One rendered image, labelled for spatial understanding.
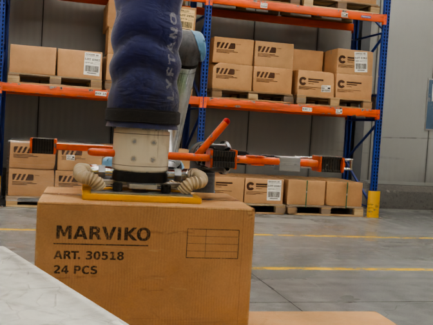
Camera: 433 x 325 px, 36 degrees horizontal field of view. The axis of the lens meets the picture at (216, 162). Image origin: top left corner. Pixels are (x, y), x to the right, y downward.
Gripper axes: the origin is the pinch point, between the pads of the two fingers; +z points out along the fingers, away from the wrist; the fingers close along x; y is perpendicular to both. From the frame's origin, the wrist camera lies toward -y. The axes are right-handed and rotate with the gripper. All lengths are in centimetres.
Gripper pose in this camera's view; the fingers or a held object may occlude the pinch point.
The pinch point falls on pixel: (229, 158)
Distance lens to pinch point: 209.3
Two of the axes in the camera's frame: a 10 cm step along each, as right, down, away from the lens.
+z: 2.2, 0.6, -9.7
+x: 0.6, -10.0, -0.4
